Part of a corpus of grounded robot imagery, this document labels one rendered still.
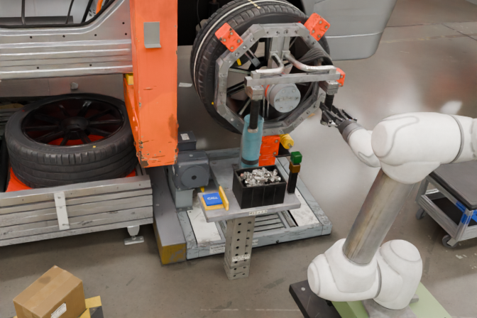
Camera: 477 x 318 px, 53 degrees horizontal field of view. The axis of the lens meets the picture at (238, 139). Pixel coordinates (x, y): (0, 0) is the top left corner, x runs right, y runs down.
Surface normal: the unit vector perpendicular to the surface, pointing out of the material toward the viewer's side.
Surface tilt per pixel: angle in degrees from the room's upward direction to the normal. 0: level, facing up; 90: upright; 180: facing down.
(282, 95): 90
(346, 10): 90
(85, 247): 0
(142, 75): 90
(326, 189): 0
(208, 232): 0
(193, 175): 90
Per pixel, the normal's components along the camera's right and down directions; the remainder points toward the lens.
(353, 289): 0.14, 0.60
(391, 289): 0.15, 0.39
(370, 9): 0.32, 0.51
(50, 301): 0.07, -0.85
